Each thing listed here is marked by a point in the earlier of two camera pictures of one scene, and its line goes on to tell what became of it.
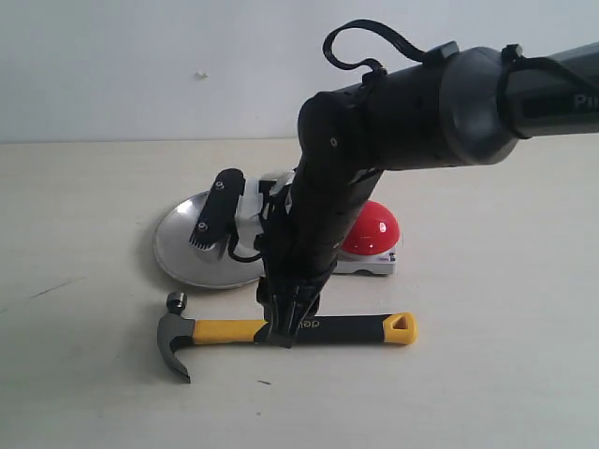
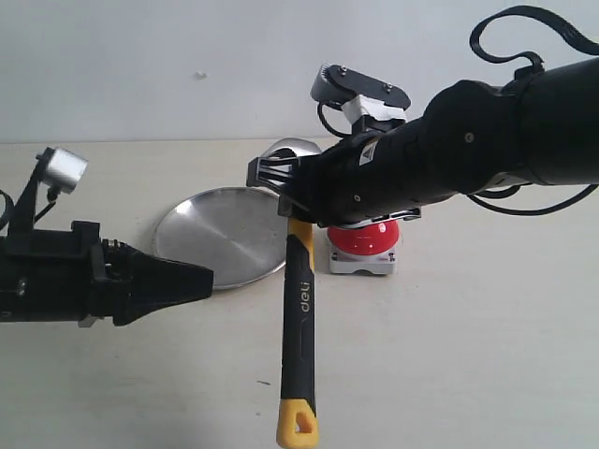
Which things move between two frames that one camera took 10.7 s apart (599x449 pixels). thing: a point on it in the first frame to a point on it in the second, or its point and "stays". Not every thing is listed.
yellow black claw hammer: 376,328 to 299,422
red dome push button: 372,241 stays
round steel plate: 212,267 stays
